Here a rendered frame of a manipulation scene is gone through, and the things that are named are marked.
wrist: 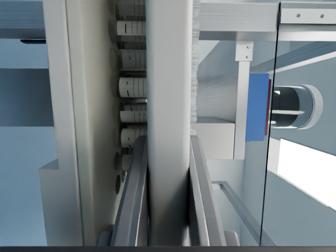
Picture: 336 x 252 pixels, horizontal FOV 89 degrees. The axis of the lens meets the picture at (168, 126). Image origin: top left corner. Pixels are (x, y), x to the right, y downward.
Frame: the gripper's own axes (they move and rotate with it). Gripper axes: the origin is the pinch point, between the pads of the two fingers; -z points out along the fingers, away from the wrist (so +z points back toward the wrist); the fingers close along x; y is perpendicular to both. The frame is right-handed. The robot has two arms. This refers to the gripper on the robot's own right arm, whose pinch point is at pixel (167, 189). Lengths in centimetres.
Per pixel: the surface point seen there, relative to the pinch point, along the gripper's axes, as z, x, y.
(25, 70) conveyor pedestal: -52, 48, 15
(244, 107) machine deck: -34.5, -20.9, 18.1
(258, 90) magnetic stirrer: -39.5, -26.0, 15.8
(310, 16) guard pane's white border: -40, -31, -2
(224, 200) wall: -194, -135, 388
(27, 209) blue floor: -55, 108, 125
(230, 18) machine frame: -39.8, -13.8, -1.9
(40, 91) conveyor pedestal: -48, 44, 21
